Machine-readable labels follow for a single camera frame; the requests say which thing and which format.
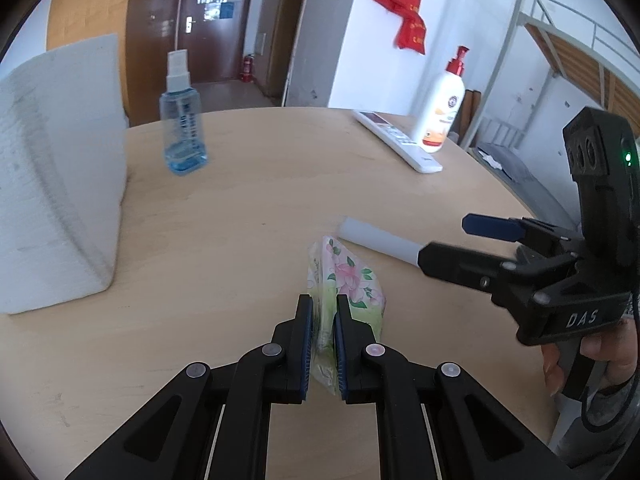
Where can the white foam box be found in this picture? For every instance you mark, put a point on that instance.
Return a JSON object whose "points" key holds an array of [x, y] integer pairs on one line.
{"points": [[55, 185]]}

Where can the leaning wooden boards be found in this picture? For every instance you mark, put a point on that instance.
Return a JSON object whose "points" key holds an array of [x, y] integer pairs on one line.
{"points": [[472, 115]]}

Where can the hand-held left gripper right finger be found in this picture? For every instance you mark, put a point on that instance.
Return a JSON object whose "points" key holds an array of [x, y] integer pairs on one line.
{"points": [[341, 355]]}

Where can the white lotion pump bottle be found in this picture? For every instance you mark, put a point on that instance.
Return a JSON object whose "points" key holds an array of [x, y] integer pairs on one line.
{"points": [[442, 105]]}

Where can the brown entrance door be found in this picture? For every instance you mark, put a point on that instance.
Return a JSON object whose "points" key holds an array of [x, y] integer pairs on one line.
{"points": [[215, 35]]}

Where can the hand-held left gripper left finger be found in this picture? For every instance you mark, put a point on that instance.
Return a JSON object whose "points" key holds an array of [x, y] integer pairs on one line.
{"points": [[306, 350]]}

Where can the person's right forearm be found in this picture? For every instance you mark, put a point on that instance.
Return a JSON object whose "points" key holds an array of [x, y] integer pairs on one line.
{"points": [[605, 435]]}

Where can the floral tissue packet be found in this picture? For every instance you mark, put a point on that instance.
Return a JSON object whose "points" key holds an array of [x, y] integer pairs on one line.
{"points": [[350, 280]]}

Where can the white metal bunk bed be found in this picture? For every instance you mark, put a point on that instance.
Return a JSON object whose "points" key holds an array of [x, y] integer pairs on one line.
{"points": [[575, 55]]}

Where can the blue spray bottle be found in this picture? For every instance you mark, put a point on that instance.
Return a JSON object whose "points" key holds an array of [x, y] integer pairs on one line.
{"points": [[182, 130]]}

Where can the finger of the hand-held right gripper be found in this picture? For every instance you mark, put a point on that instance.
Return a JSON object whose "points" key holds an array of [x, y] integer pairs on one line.
{"points": [[460, 265], [492, 227]]}

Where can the white remote control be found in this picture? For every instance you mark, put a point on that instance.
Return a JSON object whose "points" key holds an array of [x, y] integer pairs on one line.
{"points": [[395, 137]]}

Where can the white plastic tube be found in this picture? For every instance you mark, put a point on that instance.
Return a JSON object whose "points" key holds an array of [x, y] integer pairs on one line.
{"points": [[375, 240]]}

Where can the red fire extinguisher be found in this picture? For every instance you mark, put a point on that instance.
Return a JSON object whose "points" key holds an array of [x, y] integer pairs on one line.
{"points": [[247, 70]]}

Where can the person's right hand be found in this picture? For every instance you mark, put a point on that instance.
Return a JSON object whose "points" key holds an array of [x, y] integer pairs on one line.
{"points": [[615, 355]]}

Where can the side doorway wooden frame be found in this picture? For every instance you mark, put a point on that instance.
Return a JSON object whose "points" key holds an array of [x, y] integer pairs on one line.
{"points": [[282, 35]]}

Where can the red hanging bags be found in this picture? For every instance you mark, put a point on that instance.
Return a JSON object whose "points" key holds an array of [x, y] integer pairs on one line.
{"points": [[405, 5]]}

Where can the wooden wardrobe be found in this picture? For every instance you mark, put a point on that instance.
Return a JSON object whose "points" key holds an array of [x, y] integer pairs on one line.
{"points": [[90, 15]]}

